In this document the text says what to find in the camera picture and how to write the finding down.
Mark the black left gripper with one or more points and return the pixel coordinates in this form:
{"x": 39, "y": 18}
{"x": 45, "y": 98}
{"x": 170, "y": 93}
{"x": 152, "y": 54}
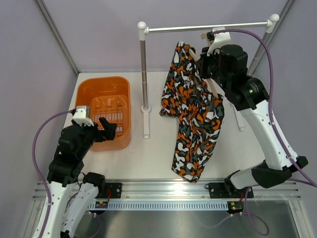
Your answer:
{"x": 109, "y": 131}

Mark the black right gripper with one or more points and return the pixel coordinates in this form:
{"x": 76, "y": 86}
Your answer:
{"x": 205, "y": 59}

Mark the beige wooden hanger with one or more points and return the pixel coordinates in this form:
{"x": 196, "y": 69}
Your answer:
{"x": 213, "y": 86}

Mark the orange camouflage shorts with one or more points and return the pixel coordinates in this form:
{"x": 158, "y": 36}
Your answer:
{"x": 200, "y": 115}

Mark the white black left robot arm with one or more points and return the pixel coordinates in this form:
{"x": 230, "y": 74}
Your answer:
{"x": 59, "y": 219}

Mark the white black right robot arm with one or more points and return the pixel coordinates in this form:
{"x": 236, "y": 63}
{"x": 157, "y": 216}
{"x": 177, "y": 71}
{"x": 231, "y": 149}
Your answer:
{"x": 227, "y": 66}

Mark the orange plastic basket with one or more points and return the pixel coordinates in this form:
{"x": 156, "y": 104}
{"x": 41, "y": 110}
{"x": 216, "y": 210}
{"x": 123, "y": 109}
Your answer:
{"x": 108, "y": 97}

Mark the silver clothes rack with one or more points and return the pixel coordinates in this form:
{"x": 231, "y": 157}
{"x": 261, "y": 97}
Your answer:
{"x": 144, "y": 30}

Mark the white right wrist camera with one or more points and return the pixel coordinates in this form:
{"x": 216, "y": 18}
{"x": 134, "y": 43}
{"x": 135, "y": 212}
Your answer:
{"x": 217, "y": 39}

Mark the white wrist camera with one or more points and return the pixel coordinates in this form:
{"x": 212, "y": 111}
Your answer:
{"x": 217, "y": 39}
{"x": 81, "y": 116}

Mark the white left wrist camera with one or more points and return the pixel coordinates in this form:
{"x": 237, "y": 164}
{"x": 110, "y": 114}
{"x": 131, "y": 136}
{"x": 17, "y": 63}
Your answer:
{"x": 81, "y": 116}

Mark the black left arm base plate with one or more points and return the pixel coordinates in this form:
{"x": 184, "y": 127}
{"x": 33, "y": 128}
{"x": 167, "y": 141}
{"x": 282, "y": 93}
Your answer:
{"x": 110, "y": 190}

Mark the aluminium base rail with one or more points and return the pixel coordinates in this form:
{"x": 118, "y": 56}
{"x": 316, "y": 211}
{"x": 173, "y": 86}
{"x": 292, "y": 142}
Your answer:
{"x": 177, "y": 189}

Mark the aluminium frame post right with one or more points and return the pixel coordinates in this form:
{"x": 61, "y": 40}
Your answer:
{"x": 261, "y": 10}

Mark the aluminium frame post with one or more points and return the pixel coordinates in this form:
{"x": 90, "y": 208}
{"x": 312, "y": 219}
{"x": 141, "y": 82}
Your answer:
{"x": 56, "y": 34}
{"x": 261, "y": 10}

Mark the white slotted cable duct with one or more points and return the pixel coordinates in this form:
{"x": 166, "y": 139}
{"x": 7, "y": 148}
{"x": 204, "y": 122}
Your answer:
{"x": 160, "y": 206}

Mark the aluminium frame post left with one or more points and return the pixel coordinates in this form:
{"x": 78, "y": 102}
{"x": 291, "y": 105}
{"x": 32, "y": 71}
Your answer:
{"x": 56, "y": 34}

